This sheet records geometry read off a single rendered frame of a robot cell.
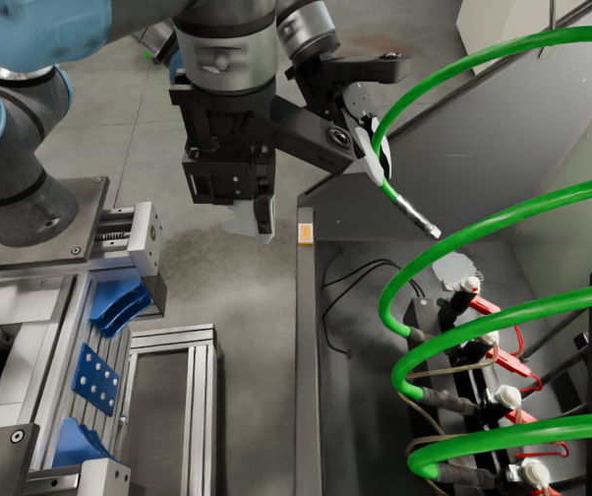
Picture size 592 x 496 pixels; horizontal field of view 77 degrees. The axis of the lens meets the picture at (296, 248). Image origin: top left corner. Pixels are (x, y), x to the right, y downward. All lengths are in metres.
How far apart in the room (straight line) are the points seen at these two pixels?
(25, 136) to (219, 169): 0.46
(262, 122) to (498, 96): 0.53
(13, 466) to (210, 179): 0.43
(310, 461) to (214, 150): 0.45
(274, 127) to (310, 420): 0.44
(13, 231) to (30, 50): 0.61
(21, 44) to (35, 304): 0.68
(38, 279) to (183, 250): 1.27
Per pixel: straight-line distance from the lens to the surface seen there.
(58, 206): 0.81
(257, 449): 1.59
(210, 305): 1.85
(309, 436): 0.62
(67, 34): 0.22
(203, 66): 0.31
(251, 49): 0.30
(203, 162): 0.35
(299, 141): 0.35
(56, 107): 0.84
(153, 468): 1.43
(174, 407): 1.46
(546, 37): 0.48
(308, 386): 0.64
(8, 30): 0.21
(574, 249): 0.90
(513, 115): 0.82
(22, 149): 0.76
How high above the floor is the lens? 1.56
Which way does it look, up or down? 51 degrees down
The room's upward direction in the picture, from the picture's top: straight up
